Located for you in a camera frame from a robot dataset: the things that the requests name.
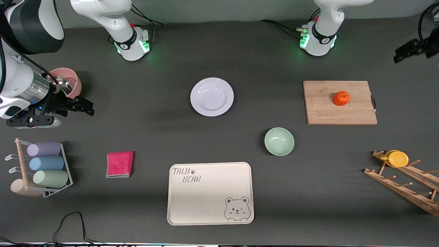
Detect orange fruit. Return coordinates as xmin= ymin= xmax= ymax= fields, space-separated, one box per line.
xmin=333 ymin=91 xmax=351 ymax=106

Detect white round plate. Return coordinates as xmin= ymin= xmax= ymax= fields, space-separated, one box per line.
xmin=190 ymin=78 xmax=234 ymax=117

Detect pink bowl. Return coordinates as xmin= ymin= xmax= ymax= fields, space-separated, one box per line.
xmin=48 ymin=68 xmax=82 ymax=99

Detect metal scoop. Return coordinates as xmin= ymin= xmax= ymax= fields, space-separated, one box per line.
xmin=51 ymin=76 xmax=73 ymax=97

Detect purple cup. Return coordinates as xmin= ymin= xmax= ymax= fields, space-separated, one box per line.
xmin=27 ymin=142 xmax=61 ymax=157

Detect blue cup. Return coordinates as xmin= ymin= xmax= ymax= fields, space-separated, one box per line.
xmin=29 ymin=156 xmax=64 ymax=172

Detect pink folded cloth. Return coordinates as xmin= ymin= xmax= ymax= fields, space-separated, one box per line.
xmin=106 ymin=151 xmax=134 ymax=178

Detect wooden rack rod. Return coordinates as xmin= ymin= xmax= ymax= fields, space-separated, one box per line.
xmin=15 ymin=138 xmax=30 ymax=192

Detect green cup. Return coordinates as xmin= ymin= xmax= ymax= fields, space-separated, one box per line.
xmin=33 ymin=170 xmax=69 ymax=189

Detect beige cup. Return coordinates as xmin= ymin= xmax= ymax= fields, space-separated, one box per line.
xmin=10 ymin=179 xmax=43 ymax=198

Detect wooden cutting board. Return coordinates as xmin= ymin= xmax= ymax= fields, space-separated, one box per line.
xmin=303 ymin=81 xmax=378 ymax=125

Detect wooden dish rack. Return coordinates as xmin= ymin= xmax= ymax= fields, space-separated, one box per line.
xmin=364 ymin=150 xmax=439 ymax=216

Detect beige bear print tray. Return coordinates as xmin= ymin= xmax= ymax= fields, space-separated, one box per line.
xmin=167 ymin=162 xmax=255 ymax=226

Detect pale green bowl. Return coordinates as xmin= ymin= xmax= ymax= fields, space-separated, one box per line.
xmin=264 ymin=127 xmax=295 ymax=156

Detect white wire cup rack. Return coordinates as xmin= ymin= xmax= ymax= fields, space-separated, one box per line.
xmin=5 ymin=142 xmax=73 ymax=198

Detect black floor cable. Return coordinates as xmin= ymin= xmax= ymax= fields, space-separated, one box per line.
xmin=0 ymin=212 xmax=138 ymax=247

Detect black right arm base cable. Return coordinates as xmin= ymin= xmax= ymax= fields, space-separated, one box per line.
xmin=109 ymin=3 xmax=164 ymax=43

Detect black arm base cable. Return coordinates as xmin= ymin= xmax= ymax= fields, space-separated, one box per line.
xmin=109 ymin=3 xmax=164 ymax=43
xmin=259 ymin=7 xmax=321 ymax=39

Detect black left arm base cable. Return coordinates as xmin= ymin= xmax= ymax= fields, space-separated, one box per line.
xmin=259 ymin=7 xmax=321 ymax=39

